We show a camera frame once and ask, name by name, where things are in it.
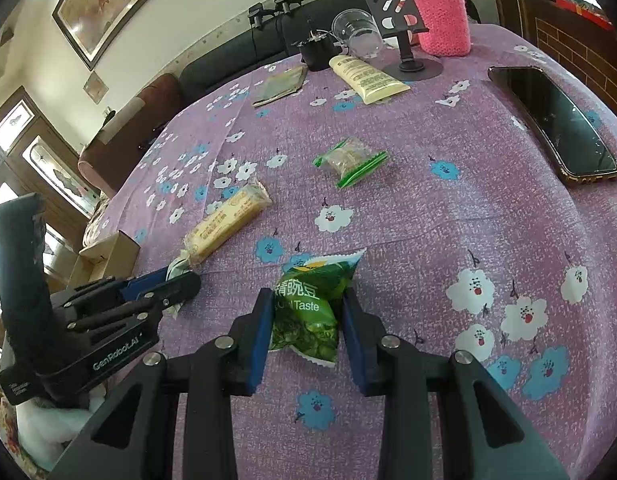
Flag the black sofa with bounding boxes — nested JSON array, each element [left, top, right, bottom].
[[181, 0, 482, 102]]

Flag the cream-coloured tube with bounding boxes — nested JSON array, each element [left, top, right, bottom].
[[329, 55, 411, 106]]

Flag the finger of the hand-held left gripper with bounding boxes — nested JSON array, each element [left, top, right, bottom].
[[121, 267, 172, 302], [133, 274, 202, 322]]

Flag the small black pot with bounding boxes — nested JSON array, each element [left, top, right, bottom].
[[296, 35, 345, 72]]

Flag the framed painting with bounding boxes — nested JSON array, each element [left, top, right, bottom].
[[52, 0, 196, 71]]

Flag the white round object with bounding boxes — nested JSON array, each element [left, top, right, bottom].
[[383, 30, 415, 49]]

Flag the white plastic bag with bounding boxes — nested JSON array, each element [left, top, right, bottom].
[[13, 392, 109, 463]]

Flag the green pea snack packet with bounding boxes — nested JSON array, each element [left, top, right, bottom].
[[268, 249, 368, 367]]

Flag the black smartphone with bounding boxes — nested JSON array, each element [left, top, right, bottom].
[[489, 66, 617, 188]]

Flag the yellow snack bar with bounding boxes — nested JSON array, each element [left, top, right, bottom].
[[163, 183, 272, 318]]

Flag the pink thermos with knitted sleeve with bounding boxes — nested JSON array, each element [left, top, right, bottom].
[[403, 0, 473, 56]]

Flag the clear green-edged snack packet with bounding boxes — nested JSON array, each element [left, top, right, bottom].
[[313, 136, 390, 190]]

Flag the black phone stand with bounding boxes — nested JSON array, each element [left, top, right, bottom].
[[363, 0, 444, 81]]

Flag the black clip mounts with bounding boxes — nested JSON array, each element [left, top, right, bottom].
[[247, 0, 304, 29]]

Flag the cardboard box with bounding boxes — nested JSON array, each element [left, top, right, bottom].
[[68, 230, 142, 291]]

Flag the brown chair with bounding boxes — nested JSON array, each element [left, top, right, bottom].
[[78, 74, 185, 199]]

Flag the wooden cabinet with glass doors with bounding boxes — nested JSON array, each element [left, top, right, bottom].
[[0, 87, 109, 291]]

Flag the flat olive green packet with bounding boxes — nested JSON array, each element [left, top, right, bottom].
[[252, 66, 309, 107]]

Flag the small wall picture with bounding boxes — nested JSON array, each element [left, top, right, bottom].
[[83, 71, 110, 104]]

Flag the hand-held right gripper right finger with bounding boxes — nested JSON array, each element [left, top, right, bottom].
[[341, 290, 572, 480]]

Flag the clear plastic cup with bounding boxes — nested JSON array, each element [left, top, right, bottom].
[[332, 9, 385, 59]]

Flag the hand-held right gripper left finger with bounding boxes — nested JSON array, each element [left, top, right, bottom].
[[48, 287, 275, 480]]

